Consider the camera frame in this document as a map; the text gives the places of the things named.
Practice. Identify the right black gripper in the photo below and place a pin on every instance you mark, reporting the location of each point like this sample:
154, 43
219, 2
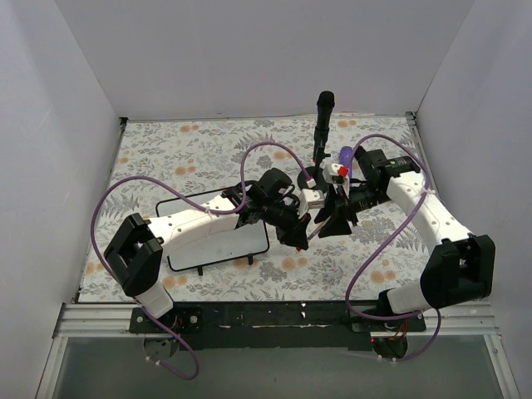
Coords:
343, 209

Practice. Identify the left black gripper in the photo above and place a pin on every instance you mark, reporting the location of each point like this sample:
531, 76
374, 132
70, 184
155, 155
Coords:
288, 224

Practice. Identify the small black-framed whiteboard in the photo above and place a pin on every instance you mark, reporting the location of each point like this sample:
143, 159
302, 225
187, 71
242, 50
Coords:
215, 247

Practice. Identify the white red-capped marker pen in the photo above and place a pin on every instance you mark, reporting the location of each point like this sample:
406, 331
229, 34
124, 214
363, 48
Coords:
312, 235

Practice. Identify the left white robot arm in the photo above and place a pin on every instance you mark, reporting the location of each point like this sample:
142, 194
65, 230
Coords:
135, 253

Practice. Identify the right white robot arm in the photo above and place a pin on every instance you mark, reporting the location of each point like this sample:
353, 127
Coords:
461, 264

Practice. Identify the floral patterned table mat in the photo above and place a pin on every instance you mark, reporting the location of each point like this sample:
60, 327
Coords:
134, 254

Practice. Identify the black round microphone stand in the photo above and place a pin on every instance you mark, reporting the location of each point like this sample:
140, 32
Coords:
315, 171

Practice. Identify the purple microphone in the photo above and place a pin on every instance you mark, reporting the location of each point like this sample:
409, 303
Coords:
345, 160

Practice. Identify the black handheld microphone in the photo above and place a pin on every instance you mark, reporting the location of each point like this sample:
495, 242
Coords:
362, 157

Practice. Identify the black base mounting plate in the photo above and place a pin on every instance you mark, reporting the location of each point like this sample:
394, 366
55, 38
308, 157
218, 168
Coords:
271, 324

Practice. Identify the black microphone on stand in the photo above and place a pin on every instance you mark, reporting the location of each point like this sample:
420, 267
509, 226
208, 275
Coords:
325, 105

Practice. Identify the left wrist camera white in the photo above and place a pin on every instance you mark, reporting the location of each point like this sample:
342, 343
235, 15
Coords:
312, 195

